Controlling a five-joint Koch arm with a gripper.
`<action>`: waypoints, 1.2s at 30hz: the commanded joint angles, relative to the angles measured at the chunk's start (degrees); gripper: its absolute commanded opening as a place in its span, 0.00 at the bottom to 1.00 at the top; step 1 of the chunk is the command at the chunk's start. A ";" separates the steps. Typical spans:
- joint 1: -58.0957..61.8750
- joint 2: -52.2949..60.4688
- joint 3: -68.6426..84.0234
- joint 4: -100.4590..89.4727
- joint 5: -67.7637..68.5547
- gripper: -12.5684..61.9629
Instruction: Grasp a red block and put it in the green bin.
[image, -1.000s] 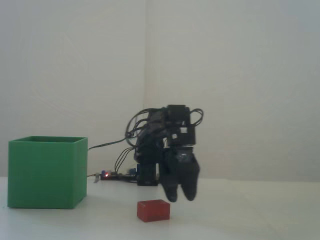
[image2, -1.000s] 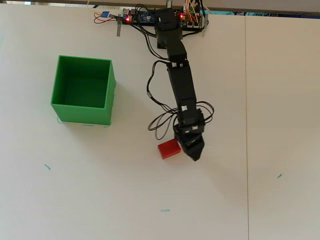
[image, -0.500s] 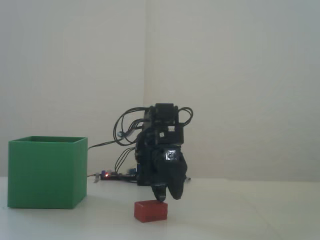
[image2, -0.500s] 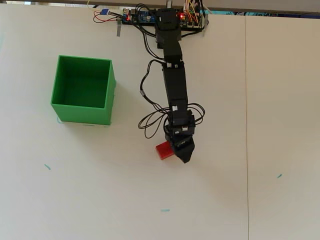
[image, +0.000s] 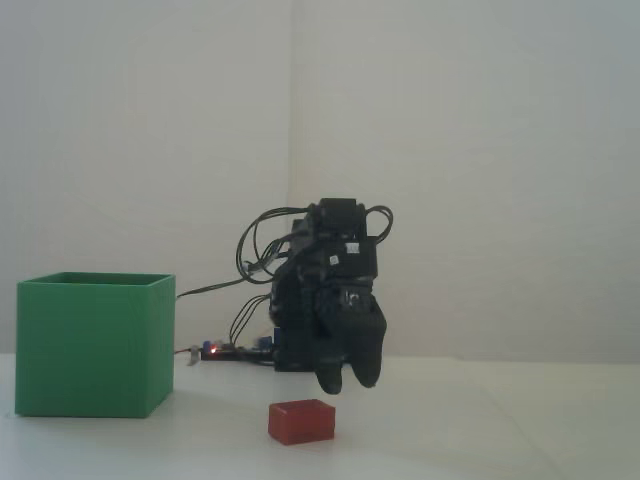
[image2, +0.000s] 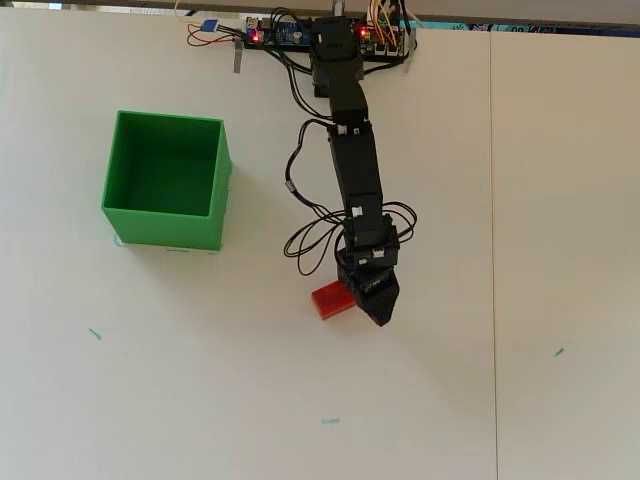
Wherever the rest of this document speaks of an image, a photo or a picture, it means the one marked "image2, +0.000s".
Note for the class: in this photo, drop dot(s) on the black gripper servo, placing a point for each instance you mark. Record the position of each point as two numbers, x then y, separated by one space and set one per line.
372 242

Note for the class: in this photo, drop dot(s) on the red rectangular block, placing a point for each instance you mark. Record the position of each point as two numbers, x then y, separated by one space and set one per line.
330 300

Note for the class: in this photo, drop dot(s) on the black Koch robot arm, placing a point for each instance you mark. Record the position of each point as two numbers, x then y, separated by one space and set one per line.
355 165

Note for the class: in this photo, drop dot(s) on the green square plastic bin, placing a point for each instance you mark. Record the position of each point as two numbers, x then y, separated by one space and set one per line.
165 165

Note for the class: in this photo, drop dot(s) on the grey table clamp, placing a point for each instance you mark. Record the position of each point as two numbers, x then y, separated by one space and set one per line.
338 7
238 55
409 60

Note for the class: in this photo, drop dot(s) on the electronics board with jumper sockets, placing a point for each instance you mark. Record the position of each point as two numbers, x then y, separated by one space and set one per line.
372 46

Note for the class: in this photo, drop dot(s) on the blue electronics board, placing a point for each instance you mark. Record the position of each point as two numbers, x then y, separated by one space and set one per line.
280 32

